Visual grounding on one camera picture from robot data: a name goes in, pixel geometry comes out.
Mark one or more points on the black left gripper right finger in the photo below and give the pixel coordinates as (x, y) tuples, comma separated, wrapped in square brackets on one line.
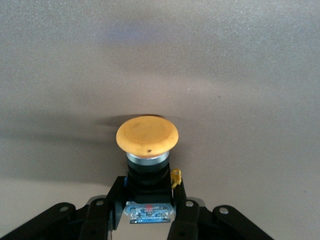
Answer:
[(190, 220)]

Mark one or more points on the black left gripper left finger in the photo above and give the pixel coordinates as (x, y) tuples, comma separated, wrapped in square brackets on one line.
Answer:
[(95, 217)]

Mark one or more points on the yellow-capped black push button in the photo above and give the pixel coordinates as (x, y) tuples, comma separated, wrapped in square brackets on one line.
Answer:
[(147, 135)]

